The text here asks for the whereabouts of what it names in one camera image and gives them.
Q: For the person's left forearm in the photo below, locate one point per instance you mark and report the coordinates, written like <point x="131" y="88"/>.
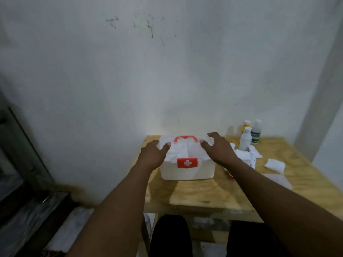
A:
<point x="115" y="219"/>

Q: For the clear bottle green label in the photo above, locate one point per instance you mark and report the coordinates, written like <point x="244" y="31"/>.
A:
<point x="256" y="135"/>

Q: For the person's left hand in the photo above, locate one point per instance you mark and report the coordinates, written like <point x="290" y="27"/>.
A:
<point x="151" y="157"/>

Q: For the person's right hand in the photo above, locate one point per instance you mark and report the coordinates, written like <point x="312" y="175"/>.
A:
<point x="221" y="153"/>

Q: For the yellow bottle white cap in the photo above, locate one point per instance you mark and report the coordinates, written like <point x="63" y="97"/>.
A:
<point x="245" y="128"/>

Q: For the person's right forearm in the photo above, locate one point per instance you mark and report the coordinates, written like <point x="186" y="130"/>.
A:
<point x="281" y="208"/>

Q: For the white gauze packet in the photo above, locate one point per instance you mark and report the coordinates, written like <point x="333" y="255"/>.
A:
<point x="280" y="181"/>

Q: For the person's black shorts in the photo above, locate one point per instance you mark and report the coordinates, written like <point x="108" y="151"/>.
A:
<point x="171" y="238"/>

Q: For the white gauze pad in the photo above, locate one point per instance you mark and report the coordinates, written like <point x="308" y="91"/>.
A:
<point x="275" y="166"/>
<point x="256" y="152"/>

